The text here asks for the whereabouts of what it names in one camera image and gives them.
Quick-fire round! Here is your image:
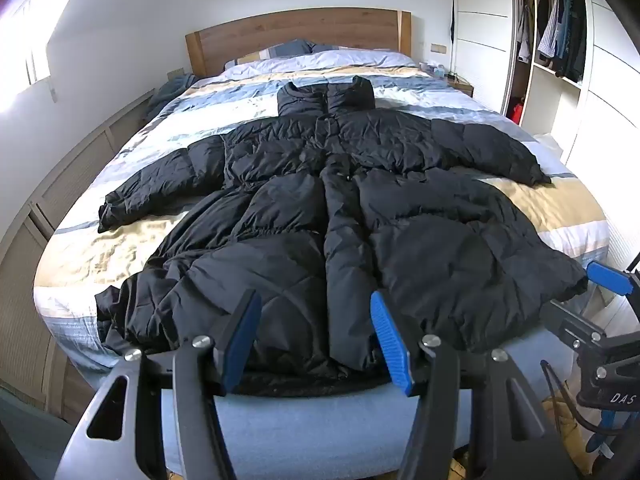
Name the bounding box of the bed with striped duvet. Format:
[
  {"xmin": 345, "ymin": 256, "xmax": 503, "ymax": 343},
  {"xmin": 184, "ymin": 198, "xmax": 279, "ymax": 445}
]
[{"xmin": 32, "ymin": 50, "xmax": 611, "ymax": 386}]

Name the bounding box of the window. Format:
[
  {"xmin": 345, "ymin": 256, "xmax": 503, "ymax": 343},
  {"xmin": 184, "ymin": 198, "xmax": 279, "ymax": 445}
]
[{"xmin": 0, "ymin": 0, "xmax": 96, "ymax": 111}]

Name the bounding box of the hanging light jacket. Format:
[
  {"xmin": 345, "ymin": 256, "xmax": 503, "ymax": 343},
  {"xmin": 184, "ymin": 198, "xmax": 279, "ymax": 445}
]
[{"xmin": 515, "ymin": 0, "xmax": 536, "ymax": 64}]

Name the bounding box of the black puffer coat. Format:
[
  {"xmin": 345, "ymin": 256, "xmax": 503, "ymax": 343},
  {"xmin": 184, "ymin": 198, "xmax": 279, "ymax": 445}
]
[{"xmin": 95, "ymin": 76, "xmax": 590, "ymax": 396}]

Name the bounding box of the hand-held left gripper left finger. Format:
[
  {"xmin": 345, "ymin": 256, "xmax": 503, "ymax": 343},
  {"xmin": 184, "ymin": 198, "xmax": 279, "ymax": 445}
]
[{"xmin": 54, "ymin": 289, "xmax": 263, "ymax": 480}]

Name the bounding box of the wooden nightstand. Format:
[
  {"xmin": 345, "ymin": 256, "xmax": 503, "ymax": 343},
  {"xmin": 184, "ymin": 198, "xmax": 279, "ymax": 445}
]
[{"xmin": 445, "ymin": 72, "xmax": 475, "ymax": 98}]

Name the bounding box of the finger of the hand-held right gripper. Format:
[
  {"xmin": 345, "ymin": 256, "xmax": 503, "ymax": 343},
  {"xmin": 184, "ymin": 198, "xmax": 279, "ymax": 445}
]
[
  {"xmin": 586, "ymin": 260, "xmax": 640, "ymax": 298},
  {"xmin": 544, "ymin": 299, "xmax": 608, "ymax": 356}
]

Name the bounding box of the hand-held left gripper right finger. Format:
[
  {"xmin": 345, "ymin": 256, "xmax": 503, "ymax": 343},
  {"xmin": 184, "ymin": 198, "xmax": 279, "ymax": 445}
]
[{"xmin": 369, "ymin": 291, "xmax": 581, "ymax": 480}]

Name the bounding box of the row of hanging clothes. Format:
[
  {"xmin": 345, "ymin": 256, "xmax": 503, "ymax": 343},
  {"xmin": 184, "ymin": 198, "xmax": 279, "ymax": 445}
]
[{"xmin": 537, "ymin": 0, "xmax": 587, "ymax": 85}]

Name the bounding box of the white wardrobe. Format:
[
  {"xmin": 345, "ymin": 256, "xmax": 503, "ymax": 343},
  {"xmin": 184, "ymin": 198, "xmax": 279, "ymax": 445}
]
[{"xmin": 450, "ymin": 0, "xmax": 640, "ymax": 311}]

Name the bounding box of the light blue bed sheet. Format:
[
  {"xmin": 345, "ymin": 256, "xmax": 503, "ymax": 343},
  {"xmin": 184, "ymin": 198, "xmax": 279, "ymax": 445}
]
[{"xmin": 65, "ymin": 330, "xmax": 576, "ymax": 476}]

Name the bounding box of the wooden headboard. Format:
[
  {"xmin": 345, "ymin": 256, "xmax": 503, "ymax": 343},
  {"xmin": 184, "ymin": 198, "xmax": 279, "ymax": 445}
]
[{"xmin": 185, "ymin": 7, "xmax": 412, "ymax": 78}]

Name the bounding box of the black cable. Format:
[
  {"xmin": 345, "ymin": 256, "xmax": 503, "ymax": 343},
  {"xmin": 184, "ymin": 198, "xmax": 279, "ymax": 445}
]
[{"xmin": 540, "ymin": 359, "xmax": 601, "ymax": 441}]

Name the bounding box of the blue crumpled cloth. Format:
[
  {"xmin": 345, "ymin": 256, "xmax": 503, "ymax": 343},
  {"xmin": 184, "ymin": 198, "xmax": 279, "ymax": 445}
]
[{"xmin": 147, "ymin": 72, "xmax": 198, "ymax": 117}]

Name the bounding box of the striped pillow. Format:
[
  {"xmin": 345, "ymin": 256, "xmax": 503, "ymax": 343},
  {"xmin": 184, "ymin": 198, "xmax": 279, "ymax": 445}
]
[{"xmin": 237, "ymin": 39, "xmax": 317, "ymax": 63}]

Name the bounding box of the low beige wall cabinet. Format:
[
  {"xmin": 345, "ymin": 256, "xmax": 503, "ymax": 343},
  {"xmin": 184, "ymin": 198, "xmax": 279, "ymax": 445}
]
[{"xmin": 0, "ymin": 87, "xmax": 156, "ymax": 426}]

